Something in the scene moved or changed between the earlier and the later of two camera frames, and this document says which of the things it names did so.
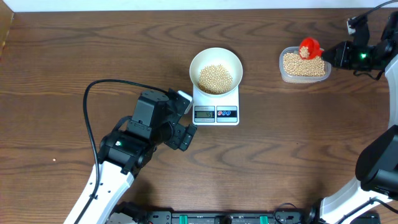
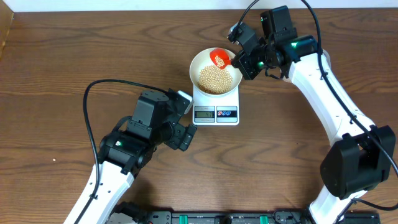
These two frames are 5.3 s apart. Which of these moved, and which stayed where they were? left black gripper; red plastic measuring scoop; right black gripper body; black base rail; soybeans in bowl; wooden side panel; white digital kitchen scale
Moved: red plastic measuring scoop; right black gripper body
Stayed: soybeans in bowl; white digital kitchen scale; left black gripper; black base rail; wooden side panel
